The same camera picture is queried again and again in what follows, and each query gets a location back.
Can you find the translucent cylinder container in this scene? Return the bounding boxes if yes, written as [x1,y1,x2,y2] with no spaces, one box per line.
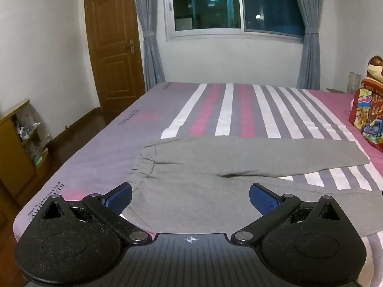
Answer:
[347,71,362,93]

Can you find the crumpled silver wrapper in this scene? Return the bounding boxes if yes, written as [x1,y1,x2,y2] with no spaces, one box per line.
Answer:
[16,120,41,139]

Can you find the grey pants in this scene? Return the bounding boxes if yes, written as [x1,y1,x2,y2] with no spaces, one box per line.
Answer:
[121,135,383,237]

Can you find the wooden shelf cabinet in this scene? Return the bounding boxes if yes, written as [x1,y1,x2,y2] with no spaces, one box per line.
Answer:
[0,98,53,216]

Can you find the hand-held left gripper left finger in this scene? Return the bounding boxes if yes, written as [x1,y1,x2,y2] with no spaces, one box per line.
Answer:
[42,182,153,246]

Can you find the pale folded cloth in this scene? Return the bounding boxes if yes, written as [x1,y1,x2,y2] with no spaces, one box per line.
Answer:
[30,148,50,166]

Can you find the window with white frame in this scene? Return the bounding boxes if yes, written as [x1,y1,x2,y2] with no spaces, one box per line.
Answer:
[163,0,307,41]

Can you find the brown wooden door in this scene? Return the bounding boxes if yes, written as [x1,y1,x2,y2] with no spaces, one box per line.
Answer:
[84,0,146,111]

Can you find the brown plush toy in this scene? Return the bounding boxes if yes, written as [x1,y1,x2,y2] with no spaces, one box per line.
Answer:
[366,55,383,83]

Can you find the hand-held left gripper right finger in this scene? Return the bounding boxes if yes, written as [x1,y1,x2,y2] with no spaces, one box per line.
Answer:
[232,183,344,246]

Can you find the bed with striped sheet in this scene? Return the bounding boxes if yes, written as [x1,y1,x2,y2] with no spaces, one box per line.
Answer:
[13,81,383,287]

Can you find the colourful printed bag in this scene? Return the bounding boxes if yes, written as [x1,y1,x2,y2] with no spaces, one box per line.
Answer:
[349,78,383,153]

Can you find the grey curtain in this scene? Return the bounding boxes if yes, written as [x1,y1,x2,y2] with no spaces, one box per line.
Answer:
[131,0,166,93]
[289,0,325,90]

